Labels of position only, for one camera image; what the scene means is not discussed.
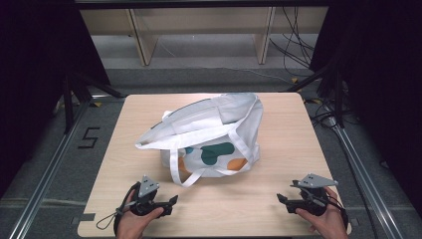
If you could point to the black curtain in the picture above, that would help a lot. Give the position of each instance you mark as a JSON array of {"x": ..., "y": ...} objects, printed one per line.
[
  {"x": 36, "y": 73},
  {"x": 384, "y": 83}
]

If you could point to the person's left hand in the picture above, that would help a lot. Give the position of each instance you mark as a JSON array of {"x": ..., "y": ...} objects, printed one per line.
[{"x": 134, "y": 224}]

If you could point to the grey tape strip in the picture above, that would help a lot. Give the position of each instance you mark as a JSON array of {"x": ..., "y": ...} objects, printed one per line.
[{"x": 83, "y": 218}]

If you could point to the person's right hand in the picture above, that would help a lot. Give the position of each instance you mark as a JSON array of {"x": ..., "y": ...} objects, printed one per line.
[{"x": 326, "y": 222}]

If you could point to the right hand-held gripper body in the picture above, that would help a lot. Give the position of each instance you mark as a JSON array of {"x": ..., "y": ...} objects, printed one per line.
[{"x": 310, "y": 195}]

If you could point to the white tote bag coloured blobs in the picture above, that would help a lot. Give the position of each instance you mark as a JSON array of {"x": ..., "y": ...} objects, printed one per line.
[{"x": 212, "y": 126}]

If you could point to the light wooden shelf unit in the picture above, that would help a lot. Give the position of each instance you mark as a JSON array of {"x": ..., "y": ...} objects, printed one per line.
[{"x": 202, "y": 23}]

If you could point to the yellow floor tape piece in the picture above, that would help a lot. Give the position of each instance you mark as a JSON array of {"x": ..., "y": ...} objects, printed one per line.
[
  {"x": 295, "y": 80},
  {"x": 97, "y": 104}
]

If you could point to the black metal stand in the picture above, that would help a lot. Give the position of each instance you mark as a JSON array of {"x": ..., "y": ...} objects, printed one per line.
[
  {"x": 71, "y": 99},
  {"x": 336, "y": 93}
]

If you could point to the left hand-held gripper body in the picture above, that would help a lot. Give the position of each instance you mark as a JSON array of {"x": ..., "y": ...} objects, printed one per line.
[{"x": 146, "y": 202}]

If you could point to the aluminium floor rail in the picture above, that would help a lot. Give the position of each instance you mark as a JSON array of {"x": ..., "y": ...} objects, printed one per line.
[
  {"x": 49, "y": 169},
  {"x": 363, "y": 181}
]

